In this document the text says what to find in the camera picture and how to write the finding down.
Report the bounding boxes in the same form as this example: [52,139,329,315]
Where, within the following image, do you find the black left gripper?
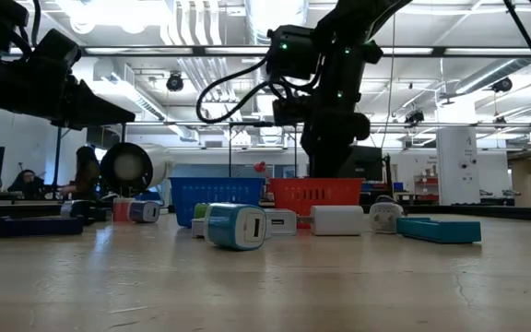
[0,0,136,129]

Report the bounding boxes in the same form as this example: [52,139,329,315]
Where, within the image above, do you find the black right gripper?
[301,110,372,180]

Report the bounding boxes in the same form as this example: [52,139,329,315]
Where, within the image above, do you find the red plastic basket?
[267,177,366,230]

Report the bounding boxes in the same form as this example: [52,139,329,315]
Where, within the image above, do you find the red white USB charger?
[369,201,405,235]

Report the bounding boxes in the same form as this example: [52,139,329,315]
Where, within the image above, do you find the black silver USB charger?
[60,199,109,226]

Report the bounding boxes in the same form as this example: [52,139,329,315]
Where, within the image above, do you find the pink white USB charger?
[112,197,136,223]

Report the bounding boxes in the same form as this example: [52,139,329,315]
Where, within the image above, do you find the purple white USB charger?
[127,200,161,225]

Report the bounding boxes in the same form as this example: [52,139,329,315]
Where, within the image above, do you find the teal white USB charger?
[203,202,268,252]

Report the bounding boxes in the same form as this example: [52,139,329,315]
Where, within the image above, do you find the teal digital clock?
[395,217,482,244]

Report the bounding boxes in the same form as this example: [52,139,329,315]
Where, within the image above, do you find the navy digital clock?
[0,215,85,239]

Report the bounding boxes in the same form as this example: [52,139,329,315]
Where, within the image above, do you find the black rig posts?
[51,120,128,200]

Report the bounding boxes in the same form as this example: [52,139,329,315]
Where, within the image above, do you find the person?
[57,145,103,202]
[7,169,45,200]

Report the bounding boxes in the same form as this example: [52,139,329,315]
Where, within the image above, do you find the red storage shelf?
[413,173,438,203]

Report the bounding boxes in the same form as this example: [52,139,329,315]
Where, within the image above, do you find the blue plastic basket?
[169,176,266,229]

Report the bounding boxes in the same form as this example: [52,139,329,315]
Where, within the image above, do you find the white square pillar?
[435,99,481,207]

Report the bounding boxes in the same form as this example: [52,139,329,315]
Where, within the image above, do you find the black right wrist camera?
[272,95,313,126]

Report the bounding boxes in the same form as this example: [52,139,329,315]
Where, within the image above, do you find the thin black stand frame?
[228,121,299,179]

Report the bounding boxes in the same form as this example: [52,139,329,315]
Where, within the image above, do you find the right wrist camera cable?
[195,53,278,125]

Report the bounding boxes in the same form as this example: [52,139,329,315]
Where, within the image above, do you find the silver ventilation duct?
[245,0,311,144]

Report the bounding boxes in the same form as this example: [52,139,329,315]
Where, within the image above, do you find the black aluminium table frame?
[0,198,531,224]

